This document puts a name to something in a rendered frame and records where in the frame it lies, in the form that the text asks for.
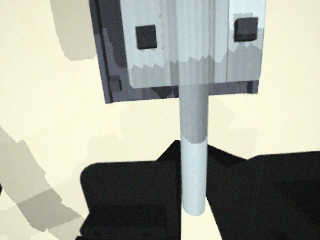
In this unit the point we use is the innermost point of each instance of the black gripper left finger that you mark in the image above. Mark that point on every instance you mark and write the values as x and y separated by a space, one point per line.
138 182

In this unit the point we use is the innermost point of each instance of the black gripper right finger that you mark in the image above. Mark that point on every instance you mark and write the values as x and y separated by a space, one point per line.
237 189

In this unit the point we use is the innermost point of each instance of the grey metal shaft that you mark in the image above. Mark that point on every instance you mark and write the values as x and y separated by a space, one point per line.
194 116

